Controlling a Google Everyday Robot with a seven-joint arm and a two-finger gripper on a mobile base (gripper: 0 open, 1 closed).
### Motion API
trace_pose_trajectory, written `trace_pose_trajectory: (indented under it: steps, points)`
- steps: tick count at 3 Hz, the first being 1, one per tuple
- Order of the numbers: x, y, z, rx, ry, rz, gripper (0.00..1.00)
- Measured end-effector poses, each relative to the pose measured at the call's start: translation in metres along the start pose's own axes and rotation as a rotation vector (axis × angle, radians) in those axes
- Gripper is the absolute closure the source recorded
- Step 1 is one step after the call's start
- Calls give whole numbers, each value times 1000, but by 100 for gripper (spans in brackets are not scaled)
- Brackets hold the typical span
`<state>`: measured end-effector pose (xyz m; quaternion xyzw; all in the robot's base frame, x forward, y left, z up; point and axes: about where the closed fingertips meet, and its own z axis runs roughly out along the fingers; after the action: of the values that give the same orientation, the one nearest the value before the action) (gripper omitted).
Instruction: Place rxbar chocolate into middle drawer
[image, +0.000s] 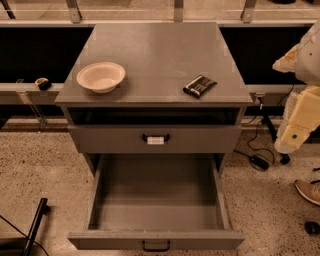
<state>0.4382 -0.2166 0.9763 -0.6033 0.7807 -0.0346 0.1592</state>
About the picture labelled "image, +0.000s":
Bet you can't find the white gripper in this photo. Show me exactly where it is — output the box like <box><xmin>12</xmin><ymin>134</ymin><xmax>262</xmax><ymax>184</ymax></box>
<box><xmin>272</xmin><ymin>43</ymin><xmax>320</xmax><ymax>155</ymax></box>

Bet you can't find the black rxbar chocolate bar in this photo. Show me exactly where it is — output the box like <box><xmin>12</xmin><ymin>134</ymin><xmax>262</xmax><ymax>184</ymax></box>
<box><xmin>183</xmin><ymin>75</ymin><xmax>217</xmax><ymax>98</ymax></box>

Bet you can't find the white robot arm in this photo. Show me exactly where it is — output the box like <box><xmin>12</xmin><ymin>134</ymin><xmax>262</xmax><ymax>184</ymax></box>
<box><xmin>272</xmin><ymin>21</ymin><xmax>320</xmax><ymax>154</ymax></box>

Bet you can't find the grey drawer cabinet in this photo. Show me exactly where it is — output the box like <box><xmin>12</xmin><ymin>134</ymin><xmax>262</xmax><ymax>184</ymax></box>
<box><xmin>56</xmin><ymin>23</ymin><xmax>251</xmax><ymax>170</ymax></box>

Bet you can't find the closed grey upper drawer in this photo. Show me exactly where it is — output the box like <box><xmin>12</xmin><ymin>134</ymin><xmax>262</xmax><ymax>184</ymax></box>
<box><xmin>69</xmin><ymin>125</ymin><xmax>241</xmax><ymax>154</ymax></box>

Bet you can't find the open grey lower drawer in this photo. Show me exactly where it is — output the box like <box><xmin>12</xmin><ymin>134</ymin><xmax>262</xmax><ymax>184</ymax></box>
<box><xmin>68</xmin><ymin>154</ymin><xmax>244</xmax><ymax>252</ymax></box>

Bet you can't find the black stand leg right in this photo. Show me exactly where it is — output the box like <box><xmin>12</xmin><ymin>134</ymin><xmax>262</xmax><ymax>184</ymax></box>
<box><xmin>260</xmin><ymin>105</ymin><xmax>290</xmax><ymax>165</ymax></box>

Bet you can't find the black stand leg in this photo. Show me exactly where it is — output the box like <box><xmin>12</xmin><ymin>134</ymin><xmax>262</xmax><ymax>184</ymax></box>
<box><xmin>260</xmin><ymin>105</ymin><xmax>290</xmax><ymax>165</ymax></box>
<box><xmin>22</xmin><ymin>198</ymin><xmax>48</xmax><ymax>256</ymax></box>

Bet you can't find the black power adapter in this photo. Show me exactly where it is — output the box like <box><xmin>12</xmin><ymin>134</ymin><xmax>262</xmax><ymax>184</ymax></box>
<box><xmin>249</xmin><ymin>155</ymin><xmax>269</xmax><ymax>171</ymax></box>

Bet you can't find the tan shoe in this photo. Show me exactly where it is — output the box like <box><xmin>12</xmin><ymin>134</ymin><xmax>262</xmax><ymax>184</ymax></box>
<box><xmin>295</xmin><ymin>180</ymin><xmax>320</xmax><ymax>206</ymax></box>

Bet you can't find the black floor caster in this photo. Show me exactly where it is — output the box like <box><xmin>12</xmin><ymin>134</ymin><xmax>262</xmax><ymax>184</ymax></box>
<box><xmin>304</xmin><ymin>222</ymin><xmax>320</xmax><ymax>235</ymax></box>

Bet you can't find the black yellow tape measure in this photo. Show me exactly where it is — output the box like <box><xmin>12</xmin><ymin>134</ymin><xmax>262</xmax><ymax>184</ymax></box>
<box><xmin>35</xmin><ymin>78</ymin><xmax>52</xmax><ymax>91</ymax></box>

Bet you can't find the black stand leg left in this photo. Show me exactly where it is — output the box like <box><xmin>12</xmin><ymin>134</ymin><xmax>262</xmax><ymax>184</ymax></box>
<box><xmin>22</xmin><ymin>198</ymin><xmax>48</xmax><ymax>256</ymax></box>

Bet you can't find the black power cable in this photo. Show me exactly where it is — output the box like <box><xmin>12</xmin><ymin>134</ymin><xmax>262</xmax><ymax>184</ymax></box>
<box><xmin>233</xmin><ymin>83</ymin><xmax>296</xmax><ymax>165</ymax></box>

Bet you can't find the metal rail frame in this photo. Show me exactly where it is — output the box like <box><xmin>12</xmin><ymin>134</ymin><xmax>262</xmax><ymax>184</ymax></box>
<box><xmin>0</xmin><ymin>0</ymin><xmax>319</xmax><ymax>122</ymax></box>

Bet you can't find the black cable bottom left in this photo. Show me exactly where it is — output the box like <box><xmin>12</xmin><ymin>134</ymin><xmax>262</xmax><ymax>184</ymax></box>
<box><xmin>0</xmin><ymin>214</ymin><xmax>50</xmax><ymax>256</ymax></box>

